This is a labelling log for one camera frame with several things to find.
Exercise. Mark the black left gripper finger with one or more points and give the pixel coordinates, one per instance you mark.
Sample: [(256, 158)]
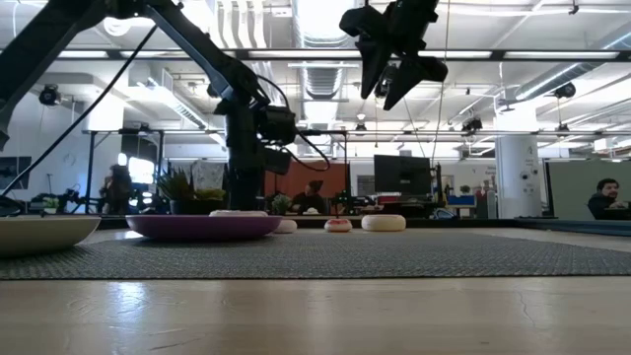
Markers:
[(245, 190)]

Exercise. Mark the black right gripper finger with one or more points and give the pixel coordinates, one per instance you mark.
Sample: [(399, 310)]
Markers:
[(419, 74), (372, 64)]

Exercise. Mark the white and purple toy donut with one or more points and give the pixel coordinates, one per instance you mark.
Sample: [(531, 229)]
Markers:
[(238, 213)]

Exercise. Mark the small white toy donut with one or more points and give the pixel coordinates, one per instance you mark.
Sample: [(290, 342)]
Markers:
[(288, 227)]

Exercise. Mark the cream toy donut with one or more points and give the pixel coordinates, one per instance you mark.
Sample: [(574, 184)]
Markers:
[(383, 223)]

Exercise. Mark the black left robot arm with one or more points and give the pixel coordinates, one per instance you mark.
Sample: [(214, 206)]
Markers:
[(197, 44)]

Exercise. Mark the small green background plant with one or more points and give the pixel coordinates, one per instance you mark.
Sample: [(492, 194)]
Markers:
[(282, 203)]

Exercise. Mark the purple round plate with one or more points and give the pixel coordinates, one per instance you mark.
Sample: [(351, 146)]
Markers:
[(202, 228)]

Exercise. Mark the person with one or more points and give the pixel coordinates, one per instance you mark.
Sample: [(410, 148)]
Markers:
[(117, 190), (309, 199), (606, 199)]

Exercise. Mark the green potted succulent plant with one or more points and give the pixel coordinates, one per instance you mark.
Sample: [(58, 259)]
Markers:
[(177, 190)]

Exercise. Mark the black ceiling spotlight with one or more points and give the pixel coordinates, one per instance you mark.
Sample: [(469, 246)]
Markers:
[(565, 91), (472, 124), (49, 94)]

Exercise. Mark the grey woven placemat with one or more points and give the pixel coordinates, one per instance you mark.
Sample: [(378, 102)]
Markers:
[(315, 256)]

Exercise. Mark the pink frosted toy donut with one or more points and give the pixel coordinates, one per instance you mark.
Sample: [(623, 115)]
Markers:
[(338, 226)]

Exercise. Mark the black computer monitor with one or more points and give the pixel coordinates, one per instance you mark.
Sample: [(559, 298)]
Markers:
[(401, 175)]

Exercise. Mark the white round column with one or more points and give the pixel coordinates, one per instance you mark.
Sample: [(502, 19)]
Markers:
[(517, 172)]

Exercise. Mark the cream bowl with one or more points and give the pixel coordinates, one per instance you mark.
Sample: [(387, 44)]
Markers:
[(39, 234)]

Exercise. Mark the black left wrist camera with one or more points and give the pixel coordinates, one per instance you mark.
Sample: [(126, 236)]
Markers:
[(278, 125)]

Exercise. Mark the orange partition wall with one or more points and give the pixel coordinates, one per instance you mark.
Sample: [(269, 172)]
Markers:
[(296, 180)]

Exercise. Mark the silver ceiling ventilation duct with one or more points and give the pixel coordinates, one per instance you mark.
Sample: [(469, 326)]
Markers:
[(323, 20)]

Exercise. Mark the black metal background frame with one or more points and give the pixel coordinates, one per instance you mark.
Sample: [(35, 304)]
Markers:
[(320, 132), (91, 167)]

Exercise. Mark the grey partition wall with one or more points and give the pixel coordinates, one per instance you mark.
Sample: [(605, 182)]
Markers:
[(572, 187)]

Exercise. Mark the dark wall picture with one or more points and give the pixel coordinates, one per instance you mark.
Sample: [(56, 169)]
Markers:
[(15, 172)]

